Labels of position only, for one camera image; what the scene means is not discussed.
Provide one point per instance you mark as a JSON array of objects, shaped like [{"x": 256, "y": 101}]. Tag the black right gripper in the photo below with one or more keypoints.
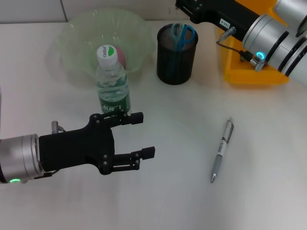
[{"x": 216, "y": 10}]

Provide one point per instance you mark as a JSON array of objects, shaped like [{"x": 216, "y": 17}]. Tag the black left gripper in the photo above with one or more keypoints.
[{"x": 76, "y": 148}]

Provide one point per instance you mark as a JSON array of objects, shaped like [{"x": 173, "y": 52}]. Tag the blue scissors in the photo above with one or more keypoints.
[{"x": 182, "y": 44}]

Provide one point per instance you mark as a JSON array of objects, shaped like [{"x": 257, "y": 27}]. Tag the clear water bottle green label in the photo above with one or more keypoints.
[{"x": 111, "y": 81}]

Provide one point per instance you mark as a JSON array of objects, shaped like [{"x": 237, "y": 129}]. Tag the silver retractable pen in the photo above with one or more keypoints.
[{"x": 219, "y": 158}]

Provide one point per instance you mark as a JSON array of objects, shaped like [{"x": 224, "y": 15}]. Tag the pink peach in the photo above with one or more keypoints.
[{"x": 121, "y": 57}]

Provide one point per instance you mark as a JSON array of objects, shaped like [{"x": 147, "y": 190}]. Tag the black mesh pen holder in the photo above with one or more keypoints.
[{"x": 184, "y": 67}]

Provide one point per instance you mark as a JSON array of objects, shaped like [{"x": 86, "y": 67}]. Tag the translucent green fruit plate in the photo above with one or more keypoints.
[{"x": 79, "y": 36}]

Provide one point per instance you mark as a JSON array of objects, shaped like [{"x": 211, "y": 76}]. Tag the yellow plastic bin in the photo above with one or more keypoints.
[{"x": 239, "y": 76}]

